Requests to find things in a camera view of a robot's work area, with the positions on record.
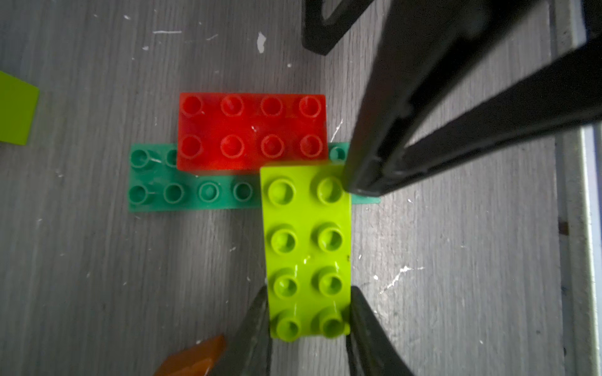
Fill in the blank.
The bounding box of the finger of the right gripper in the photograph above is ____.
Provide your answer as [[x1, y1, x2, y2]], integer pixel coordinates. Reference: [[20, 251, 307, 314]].
[[302, 0, 373, 56], [343, 1, 601, 197]]

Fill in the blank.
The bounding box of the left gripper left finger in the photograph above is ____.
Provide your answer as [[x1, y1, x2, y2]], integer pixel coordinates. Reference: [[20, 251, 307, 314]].
[[209, 286, 272, 376]]

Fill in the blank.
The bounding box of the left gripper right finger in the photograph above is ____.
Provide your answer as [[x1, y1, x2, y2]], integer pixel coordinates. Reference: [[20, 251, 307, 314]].
[[346, 286, 414, 376]]

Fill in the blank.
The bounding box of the red lego brick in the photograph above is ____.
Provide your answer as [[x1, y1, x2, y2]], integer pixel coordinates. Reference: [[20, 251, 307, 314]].
[[177, 92, 329, 174]]

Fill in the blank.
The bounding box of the lime lego brick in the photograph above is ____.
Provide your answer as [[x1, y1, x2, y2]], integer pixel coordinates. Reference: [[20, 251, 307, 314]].
[[260, 162, 353, 342], [0, 72, 39, 146]]

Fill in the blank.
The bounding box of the green lego brick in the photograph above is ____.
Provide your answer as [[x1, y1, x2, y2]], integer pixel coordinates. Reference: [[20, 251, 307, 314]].
[[128, 142, 382, 213]]

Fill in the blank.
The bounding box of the orange square lego left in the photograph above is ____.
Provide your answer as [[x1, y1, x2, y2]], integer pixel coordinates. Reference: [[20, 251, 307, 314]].
[[155, 335, 227, 376]]

